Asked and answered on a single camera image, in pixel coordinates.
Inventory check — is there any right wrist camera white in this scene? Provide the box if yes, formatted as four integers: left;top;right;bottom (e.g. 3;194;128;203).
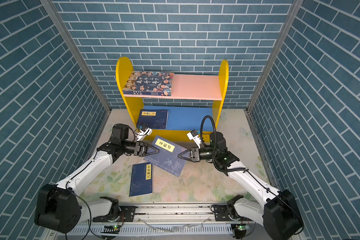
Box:
187;130;202;149

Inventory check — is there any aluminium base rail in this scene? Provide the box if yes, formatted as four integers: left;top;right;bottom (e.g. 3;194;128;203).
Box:
40;201;307;240

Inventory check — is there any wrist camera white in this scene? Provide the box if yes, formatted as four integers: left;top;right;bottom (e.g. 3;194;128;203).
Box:
187;130;202;149
137;125;153;142

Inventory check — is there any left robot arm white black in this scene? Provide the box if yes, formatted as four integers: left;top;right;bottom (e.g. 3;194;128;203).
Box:
34;124;159;234

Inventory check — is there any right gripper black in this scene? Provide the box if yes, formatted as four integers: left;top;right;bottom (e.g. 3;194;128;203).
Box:
179;147;219;163

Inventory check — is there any blue book yellow label Yijing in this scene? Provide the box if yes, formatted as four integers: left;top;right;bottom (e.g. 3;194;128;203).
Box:
138;125;167;130

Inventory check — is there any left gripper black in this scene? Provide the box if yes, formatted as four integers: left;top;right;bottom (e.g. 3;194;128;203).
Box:
121;141;159;158

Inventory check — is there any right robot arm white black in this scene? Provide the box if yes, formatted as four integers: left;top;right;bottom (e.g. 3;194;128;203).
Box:
178;128;305;240

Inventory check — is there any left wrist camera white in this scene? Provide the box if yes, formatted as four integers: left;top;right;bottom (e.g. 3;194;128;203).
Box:
137;125;153;142

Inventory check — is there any colourful illustrated thick book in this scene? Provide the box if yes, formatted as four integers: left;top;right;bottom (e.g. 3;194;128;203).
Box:
123;71;175;97

